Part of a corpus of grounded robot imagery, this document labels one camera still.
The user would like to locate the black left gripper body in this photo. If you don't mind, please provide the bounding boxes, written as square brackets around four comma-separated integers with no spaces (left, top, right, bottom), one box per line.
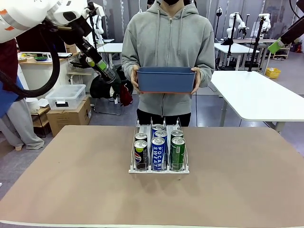
[71,19,92,52]

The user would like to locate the blue plastic bin orange handles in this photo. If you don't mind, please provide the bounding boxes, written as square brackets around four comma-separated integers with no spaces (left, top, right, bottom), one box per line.
[137,66,197,94]

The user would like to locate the person's right forearm grey sleeve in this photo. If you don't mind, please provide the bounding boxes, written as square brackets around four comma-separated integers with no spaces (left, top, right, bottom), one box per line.
[121,63,141,84]

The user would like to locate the person's left forearm grey sleeve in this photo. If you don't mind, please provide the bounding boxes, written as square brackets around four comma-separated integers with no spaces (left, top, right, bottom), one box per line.
[195,63,216,87]

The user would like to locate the person's right hand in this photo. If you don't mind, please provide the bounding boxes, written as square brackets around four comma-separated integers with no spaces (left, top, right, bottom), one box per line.
[130,66,141,91]

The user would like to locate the person's left hand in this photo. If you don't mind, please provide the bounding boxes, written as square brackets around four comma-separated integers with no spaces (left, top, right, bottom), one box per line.
[190,67,201,95]

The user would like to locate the small wooden side table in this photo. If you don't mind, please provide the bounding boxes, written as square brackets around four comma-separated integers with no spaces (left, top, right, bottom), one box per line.
[67,70,93,86]

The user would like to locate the small brown cardboard box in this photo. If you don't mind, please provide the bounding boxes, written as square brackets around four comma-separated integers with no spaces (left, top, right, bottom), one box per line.
[64,42,78,54]

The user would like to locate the white lab table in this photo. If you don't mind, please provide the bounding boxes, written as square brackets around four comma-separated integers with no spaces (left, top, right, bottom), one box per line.
[213,42,260,69]
[96,42,124,71]

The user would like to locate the black backpack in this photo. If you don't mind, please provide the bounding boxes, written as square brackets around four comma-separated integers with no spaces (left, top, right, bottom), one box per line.
[90,67,124,99]

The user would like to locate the black tripod stand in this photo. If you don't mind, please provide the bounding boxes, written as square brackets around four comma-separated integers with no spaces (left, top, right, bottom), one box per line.
[248,14,266,72]

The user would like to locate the clear plastic storage box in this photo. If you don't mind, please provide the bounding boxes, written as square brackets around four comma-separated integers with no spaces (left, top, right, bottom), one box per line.
[45,84,86,111]

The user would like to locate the yellow plastic crate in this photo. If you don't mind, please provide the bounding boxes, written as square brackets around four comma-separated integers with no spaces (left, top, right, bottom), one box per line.
[265,67,282,79]

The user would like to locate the dark red bag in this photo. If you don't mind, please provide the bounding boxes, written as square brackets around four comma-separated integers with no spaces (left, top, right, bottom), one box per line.
[119,84,133,107]

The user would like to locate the wooden top white desk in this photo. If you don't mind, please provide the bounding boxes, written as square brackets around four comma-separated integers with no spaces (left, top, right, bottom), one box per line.
[18,52,80,95]

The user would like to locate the large brown cardboard box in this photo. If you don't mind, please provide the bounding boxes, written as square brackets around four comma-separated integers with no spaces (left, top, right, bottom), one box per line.
[47,97,92,137]

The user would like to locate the low wooden shelf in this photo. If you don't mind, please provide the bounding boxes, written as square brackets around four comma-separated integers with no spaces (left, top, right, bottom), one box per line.
[30,106,52,138]

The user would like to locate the large white table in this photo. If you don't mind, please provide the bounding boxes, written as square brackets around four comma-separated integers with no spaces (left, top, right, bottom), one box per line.
[210,70,304,133]

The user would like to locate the person in grey hoodie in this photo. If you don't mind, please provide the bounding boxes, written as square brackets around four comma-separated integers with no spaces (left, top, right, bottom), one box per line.
[121,0,216,128]

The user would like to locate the person in maroon top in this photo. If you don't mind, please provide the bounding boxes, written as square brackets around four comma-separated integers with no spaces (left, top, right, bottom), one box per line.
[0,39,45,152]

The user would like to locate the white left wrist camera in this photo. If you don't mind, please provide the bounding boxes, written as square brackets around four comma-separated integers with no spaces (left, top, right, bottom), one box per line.
[86,1,105,18]

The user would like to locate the black left arm cable sleeve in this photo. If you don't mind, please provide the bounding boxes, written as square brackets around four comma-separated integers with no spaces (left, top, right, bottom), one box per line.
[0,22,60,98]

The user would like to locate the white wire can dispenser rack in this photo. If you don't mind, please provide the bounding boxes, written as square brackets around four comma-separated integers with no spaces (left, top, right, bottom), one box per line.
[128,116,190,174]

